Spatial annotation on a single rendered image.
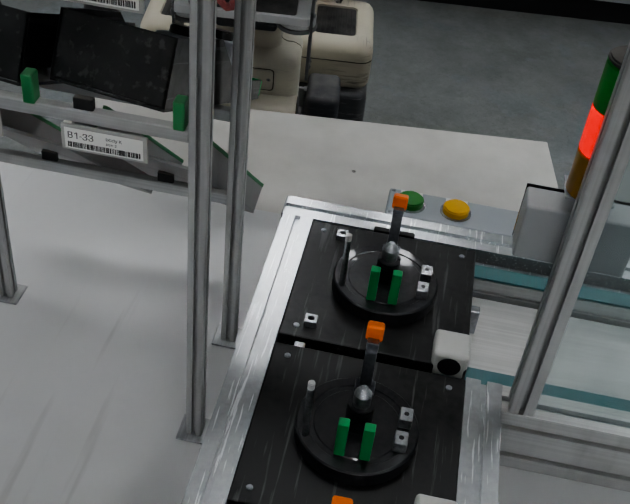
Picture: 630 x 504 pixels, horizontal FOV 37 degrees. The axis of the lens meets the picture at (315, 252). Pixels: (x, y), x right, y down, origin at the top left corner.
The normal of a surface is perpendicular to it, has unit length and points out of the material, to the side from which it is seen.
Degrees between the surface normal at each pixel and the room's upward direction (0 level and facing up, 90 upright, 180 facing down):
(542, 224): 90
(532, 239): 90
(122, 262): 0
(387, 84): 0
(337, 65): 90
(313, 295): 0
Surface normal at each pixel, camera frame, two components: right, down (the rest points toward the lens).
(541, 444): -0.18, 0.62
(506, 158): 0.09, -0.76
